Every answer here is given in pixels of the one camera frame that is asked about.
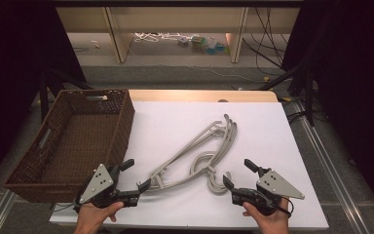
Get dark curtain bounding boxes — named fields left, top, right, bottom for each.
left=281, top=0, right=374, bottom=225
left=0, top=0, right=88, bottom=196

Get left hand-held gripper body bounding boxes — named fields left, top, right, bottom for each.
left=77, top=163, right=140, bottom=209

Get person's left hand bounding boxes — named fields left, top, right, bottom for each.
left=73, top=201, right=125, bottom=234

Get white table mat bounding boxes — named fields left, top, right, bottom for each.
left=49, top=100, right=330, bottom=230

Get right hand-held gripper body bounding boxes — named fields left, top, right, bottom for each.
left=232, top=167, right=306, bottom=216

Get colourful toy pile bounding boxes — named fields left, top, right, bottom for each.
left=177, top=34, right=231, bottom=56

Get black metal stand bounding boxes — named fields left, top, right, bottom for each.
left=258, top=62, right=317, bottom=127
left=38, top=68, right=94, bottom=122

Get thin grey cord loop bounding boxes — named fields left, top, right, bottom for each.
left=52, top=203, right=79, bottom=213

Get person's right hand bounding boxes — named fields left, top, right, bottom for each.
left=242, top=198, right=290, bottom=234

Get black hanging cables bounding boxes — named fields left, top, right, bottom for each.
left=242, top=7, right=290, bottom=70

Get thin white floor cable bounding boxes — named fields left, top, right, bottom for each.
left=155, top=62, right=268, bottom=83

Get brown wicker basket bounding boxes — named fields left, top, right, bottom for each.
left=3, top=89, right=136, bottom=204

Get black wrist strap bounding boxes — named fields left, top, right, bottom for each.
left=278, top=195, right=295, bottom=218
left=73, top=180, right=90, bottom=213

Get light wooden shelf unit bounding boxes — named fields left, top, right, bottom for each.
left=56, top=7, right=302, bottom=64

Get white cord bundle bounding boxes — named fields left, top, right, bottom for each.
left=133, top=31, right=193, bottom=44

